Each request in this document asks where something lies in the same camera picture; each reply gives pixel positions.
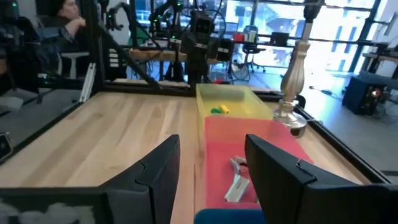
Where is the white stool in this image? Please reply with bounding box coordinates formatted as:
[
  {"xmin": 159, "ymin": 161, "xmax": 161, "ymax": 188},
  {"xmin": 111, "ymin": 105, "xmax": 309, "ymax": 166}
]
[{"xmin": 60, "ymin": 51, "xmax": 91, "ymax": 80}]

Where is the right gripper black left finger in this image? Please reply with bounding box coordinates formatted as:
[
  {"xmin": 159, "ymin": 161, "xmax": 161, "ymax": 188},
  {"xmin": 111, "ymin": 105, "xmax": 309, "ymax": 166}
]
[{"xmin": 104, "ymin": 134, "xmax": 182, "ymax": 224}]

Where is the silver lamp base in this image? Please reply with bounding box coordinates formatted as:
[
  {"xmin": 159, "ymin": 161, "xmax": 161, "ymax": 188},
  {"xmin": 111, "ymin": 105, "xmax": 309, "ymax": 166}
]
[{"xmin": 272, "ymin": 0, "xmax": 325, "ymax": 130}]

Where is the pale green staple remover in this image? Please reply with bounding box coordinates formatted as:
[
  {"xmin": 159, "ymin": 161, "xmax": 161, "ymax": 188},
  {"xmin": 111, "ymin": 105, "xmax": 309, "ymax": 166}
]
[{"xmin": 224, "ymin": 174, "xmax": 251, "ymax": 203}]

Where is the black office chair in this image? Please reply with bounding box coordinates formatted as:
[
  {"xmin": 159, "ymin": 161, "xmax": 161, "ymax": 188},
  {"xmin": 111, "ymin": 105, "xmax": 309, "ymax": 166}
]
[{"xmin": 241, "ymin": 26, "xmax": 267, "ymax": 74}]

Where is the pink plastic bin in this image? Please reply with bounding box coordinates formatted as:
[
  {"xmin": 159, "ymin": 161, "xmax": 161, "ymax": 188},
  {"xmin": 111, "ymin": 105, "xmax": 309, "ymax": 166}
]
[{"xmin": 203, "ymin": 116, "xmax": 314, "ymax": 210}]

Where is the black background monitor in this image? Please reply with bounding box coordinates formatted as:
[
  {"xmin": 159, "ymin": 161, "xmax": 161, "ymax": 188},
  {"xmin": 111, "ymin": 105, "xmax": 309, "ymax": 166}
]
[{"xmin": 269, "ymin": 31, "xmax": 290, "ymax": 47}]

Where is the wooden background table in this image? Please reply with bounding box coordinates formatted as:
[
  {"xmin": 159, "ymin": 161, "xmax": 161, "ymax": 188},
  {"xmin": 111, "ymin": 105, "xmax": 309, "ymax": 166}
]
[{"xmin": 129, "ymin": 49, "xmax": 218, "ymax": 65}]

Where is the teal plastic bin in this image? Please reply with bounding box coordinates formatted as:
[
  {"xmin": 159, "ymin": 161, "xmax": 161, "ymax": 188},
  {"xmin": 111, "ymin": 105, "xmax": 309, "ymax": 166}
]
[{"xmin": 193, "ymin": 207, "xmax": 268, "ymax": 224}]

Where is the person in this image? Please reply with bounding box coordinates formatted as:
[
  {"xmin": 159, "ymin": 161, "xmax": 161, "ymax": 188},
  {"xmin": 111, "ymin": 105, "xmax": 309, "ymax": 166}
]
[{"xmin": 37, "ymin": 0, "xmax": 90, "ymax": 77}]

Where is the yellow plastic bin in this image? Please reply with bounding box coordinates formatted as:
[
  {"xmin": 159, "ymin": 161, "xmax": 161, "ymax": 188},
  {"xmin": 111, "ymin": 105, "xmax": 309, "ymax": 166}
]
[{"xmin": 195, "ymin": 83, "xmax": 275, "ymax": 150}]

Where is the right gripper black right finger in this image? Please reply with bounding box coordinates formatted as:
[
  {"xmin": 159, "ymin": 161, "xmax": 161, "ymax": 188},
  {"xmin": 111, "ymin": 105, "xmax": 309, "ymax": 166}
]
[{"xmin": 244, "ymin": 133, "xmax": 371, "ymax": 224}]

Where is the silver aluminium bar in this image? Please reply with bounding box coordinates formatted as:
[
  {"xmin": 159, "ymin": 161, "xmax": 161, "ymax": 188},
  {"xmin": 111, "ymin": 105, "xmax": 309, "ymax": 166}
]
[{"xmin": 78, "ymin": 62, "xmax": 98, "ymax": 103}]

